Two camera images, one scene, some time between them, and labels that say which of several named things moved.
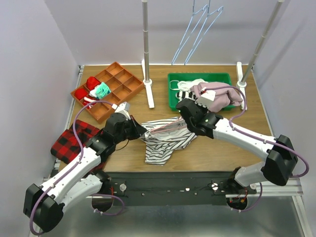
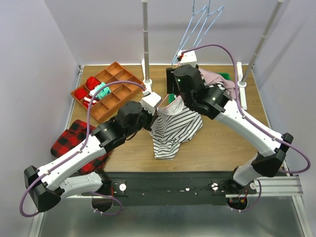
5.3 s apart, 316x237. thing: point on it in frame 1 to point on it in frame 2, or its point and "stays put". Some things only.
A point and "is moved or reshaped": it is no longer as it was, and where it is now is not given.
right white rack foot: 242,85 stays put
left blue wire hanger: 192,16 stays put
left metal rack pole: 145,34 stays put
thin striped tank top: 163,137 is moved or reshaped
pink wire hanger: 167,130 to 158,107
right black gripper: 205,109 to 170,78
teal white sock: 100,91 stays put
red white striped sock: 89,99 stays put
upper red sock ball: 92,82 stays put
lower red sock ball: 80,93 stays put
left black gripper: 134,125 to 152,121
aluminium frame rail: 292,188 stays put
